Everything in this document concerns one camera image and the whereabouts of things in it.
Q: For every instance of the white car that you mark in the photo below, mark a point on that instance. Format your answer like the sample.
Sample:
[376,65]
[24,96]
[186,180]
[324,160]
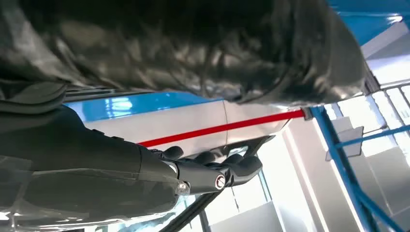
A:
[179,125]

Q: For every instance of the crumpled clear plastic film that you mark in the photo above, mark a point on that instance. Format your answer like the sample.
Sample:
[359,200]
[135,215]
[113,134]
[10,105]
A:
[192,48]

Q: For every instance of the red barrier belt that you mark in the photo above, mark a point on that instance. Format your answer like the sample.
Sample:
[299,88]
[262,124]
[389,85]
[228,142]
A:
[224,127]

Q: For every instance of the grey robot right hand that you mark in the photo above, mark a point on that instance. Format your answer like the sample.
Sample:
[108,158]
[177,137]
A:
[96,179]

